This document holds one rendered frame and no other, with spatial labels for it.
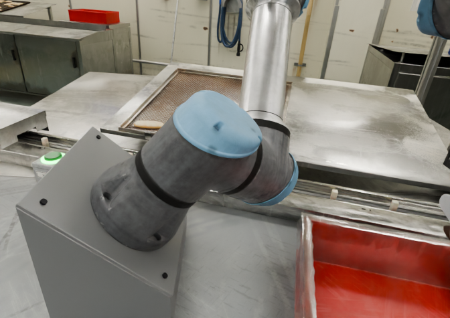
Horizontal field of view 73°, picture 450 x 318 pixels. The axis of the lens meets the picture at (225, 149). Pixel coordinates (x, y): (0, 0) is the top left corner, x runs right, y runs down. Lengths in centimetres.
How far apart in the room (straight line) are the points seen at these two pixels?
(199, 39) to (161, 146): 426
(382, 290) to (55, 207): 56
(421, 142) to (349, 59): 313
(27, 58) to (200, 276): 355
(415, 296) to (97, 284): 54
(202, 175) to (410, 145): 79
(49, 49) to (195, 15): 197
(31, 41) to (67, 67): 45
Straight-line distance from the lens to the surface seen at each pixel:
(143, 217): 44
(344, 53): 415
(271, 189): 50
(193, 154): 39
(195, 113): 39
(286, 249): 68
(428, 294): 72
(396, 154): 101
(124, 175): 45
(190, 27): 467
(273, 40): 61
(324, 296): 62
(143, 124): 100
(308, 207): 74
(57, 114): 139
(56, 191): 47
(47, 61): 379
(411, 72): 248
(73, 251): 45
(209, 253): 65
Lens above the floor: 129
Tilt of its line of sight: 27 degrees down
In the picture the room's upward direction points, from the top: 4 degrees clockwise
